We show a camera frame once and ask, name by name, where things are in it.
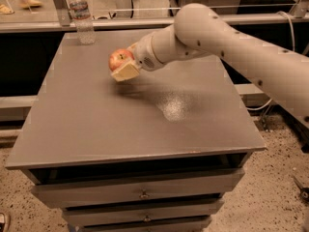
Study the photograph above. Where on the grey drawer cabinet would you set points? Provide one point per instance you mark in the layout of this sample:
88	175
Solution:
85	126

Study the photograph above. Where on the top grey drawer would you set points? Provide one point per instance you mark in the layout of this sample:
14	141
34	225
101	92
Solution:
140	188

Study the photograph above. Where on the black tool on floor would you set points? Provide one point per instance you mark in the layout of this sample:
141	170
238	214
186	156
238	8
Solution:
304	192

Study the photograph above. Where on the clear plastic water bottle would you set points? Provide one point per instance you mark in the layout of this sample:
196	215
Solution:
82	19

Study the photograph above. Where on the shoe at floor corner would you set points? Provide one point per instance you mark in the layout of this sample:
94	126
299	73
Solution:
4	222

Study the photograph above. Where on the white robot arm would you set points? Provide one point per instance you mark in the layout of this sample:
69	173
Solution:
196	31

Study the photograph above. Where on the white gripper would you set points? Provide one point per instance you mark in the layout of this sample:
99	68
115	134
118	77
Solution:
144	56

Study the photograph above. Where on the red yellow apple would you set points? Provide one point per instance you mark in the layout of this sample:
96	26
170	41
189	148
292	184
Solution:
118	57

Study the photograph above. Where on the bottom grey drawer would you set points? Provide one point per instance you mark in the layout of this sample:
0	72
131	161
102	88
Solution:
185	224

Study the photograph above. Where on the grey drawer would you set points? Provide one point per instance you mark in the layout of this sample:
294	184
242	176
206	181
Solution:
144	212
140	188
185	224

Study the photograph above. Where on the middle grey drawer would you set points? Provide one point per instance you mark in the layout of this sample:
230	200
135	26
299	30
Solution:
144	212

